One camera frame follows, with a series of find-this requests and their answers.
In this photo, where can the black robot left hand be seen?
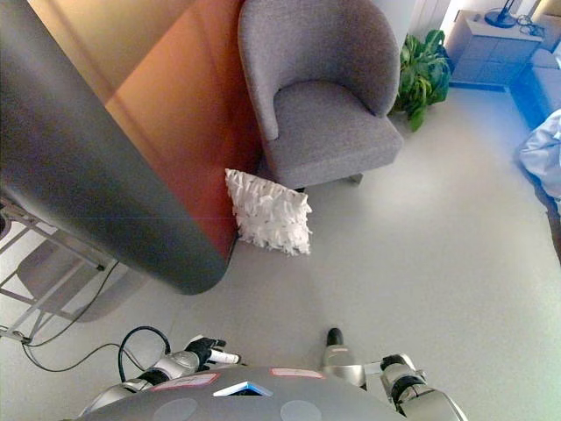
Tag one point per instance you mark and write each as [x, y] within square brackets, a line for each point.
[199, 348]

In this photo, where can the white fringed pillow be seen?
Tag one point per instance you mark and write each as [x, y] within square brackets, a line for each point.
[267, 215]

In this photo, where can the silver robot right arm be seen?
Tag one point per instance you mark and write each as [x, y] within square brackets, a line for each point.
[421, 394]

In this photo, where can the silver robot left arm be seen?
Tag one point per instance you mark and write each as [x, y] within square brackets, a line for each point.
[175, 361]

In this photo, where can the grey robot torso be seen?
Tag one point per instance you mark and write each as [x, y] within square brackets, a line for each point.
[245, 408]

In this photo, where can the silver robot right leg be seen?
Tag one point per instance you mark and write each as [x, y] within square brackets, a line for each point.
[337, 364]

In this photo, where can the wooden table with dark edge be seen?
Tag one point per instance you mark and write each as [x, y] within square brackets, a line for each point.
[87, 153]

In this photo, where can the grey fabric armchair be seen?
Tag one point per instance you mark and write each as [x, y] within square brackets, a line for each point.
[324, 114]

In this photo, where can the green potted plant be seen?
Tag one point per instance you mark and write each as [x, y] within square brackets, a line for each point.
[421, 74]

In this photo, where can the white crumpled bedding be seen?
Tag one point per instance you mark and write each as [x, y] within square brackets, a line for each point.
[543, 149]

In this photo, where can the grey nightstand cabinet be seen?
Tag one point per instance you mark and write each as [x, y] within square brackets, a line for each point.
[486, 52]

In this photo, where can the grey upholstered bed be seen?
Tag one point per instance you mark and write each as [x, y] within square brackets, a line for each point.
[548, 70]

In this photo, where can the black lamp base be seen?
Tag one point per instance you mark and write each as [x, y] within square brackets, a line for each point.
[499, 18]

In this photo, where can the white metal frame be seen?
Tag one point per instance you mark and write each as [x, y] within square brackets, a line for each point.
[17, 333]

